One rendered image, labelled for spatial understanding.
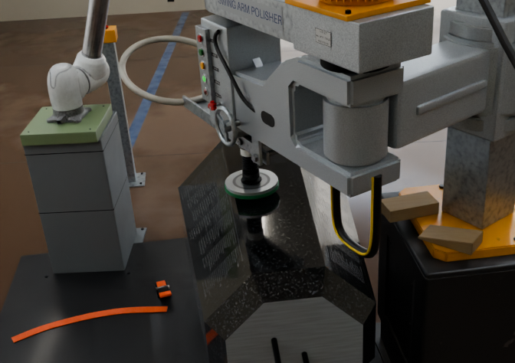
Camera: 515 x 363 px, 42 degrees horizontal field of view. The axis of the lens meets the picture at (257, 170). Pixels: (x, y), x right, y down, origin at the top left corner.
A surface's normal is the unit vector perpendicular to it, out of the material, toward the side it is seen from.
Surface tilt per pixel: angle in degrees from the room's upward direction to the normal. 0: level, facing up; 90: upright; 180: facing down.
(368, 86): 90
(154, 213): 0
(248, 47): 90
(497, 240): 0
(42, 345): 0
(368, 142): 90
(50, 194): 90
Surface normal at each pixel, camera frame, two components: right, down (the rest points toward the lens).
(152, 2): -0.01, 0.45
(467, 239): -0.22, -0.92
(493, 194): 0.59, 0.33
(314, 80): -0.85, 0.28
